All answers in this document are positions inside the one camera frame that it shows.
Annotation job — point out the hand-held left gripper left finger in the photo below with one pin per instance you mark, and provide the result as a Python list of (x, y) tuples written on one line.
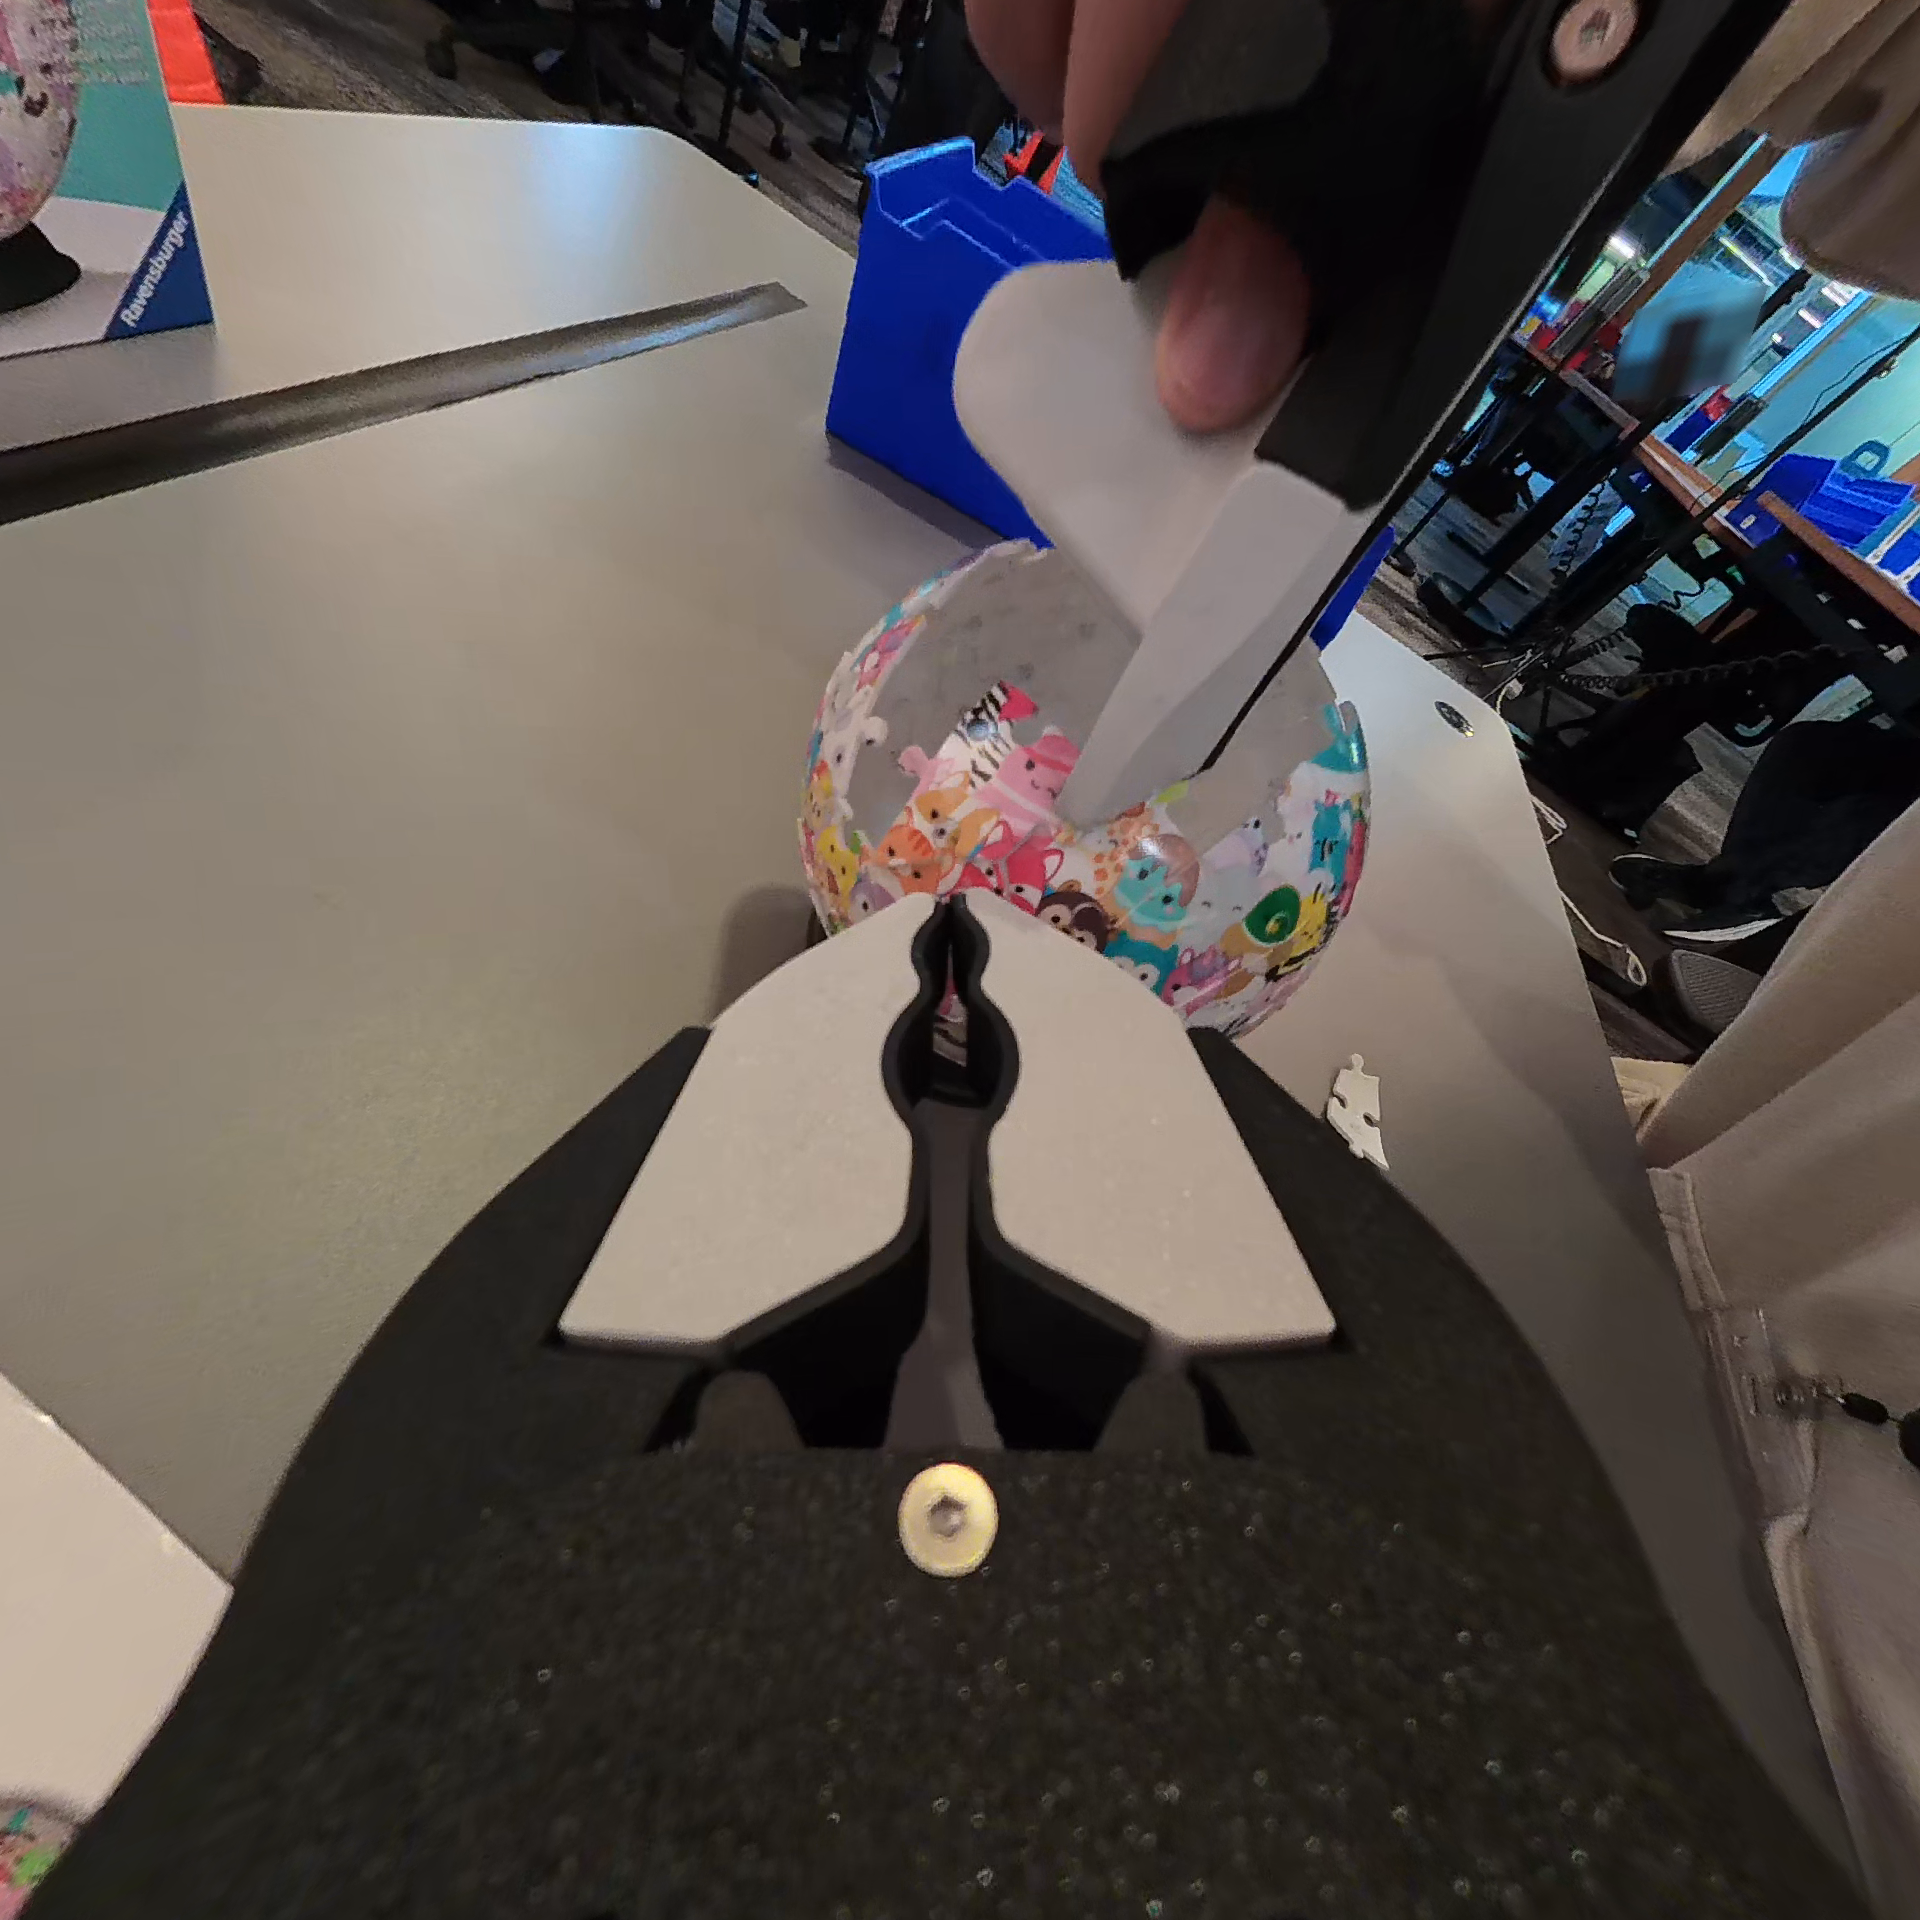
[(751, 1170)]

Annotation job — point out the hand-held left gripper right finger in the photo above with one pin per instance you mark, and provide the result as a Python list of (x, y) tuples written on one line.
[(1141, 1170)]

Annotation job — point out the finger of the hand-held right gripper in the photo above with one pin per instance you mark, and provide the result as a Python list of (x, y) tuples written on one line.
[(1080, 450)]

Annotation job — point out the white puzzle piece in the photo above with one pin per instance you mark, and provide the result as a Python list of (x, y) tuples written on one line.
[(1359, 1109)]

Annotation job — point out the colourful puzzle ball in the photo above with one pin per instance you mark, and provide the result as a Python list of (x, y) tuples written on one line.
[(1201, 900)]

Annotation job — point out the person's right forearm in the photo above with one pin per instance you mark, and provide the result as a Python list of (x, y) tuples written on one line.
[(1862, 195)]

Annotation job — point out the white puzzle instruction sheet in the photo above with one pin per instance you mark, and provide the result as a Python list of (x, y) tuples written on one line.
[(77, 1621)]

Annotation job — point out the puzzle ball cardboard box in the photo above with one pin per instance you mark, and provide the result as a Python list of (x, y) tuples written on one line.
[(135, 149)]

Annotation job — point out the person's right hand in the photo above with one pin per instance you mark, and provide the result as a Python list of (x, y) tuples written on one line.
[(1231, 345)]

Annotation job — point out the blue plastic bin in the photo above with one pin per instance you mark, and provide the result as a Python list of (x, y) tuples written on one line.
[(931, 345)]

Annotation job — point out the black badge reel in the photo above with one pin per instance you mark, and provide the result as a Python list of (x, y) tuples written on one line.
[(1869, 1410)]

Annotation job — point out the orange grey traffic cone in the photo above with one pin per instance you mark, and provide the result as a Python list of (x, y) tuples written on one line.
[(181, 36)]

